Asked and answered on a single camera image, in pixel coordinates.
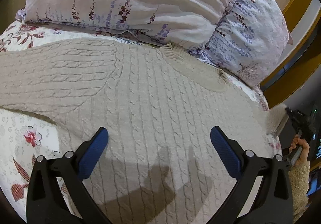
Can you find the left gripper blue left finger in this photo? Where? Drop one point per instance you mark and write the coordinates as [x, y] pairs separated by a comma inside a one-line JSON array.
[[45, 202]]

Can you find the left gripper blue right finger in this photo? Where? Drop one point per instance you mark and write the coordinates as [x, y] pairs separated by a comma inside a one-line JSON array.
[[273, 202]]

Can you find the fuzzy cream right sleeve forearm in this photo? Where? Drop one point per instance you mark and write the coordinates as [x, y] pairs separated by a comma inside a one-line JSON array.
[[299, 179]]

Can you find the person's right hand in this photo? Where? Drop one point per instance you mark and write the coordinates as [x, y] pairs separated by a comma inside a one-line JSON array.
[[301, 151]]

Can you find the white floral bed sheet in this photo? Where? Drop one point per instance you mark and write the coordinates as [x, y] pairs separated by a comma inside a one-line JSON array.
[[22, 138]]

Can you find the pink floral pillow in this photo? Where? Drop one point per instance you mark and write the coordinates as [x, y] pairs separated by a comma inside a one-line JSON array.
[[245, 37]]

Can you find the wooden bed frame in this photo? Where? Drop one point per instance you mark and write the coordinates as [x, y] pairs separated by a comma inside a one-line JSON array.
[[298, 61]]

